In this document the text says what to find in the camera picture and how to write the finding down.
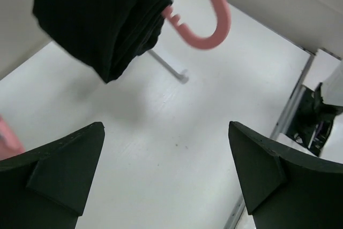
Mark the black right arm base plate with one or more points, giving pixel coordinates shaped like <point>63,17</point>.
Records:
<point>303,127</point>

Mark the aluminium table edge rail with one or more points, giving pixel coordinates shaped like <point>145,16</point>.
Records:
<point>277,134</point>

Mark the black trousers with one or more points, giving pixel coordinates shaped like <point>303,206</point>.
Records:
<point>104,34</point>

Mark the grey right rack pole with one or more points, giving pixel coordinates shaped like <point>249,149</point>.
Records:
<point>171,63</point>

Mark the pink hanger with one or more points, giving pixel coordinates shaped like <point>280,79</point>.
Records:
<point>224,20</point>
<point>10,143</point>

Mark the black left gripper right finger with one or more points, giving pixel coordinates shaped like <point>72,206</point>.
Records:
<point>283,187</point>

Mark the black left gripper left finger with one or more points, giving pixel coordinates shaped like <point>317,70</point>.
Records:
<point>48,187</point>

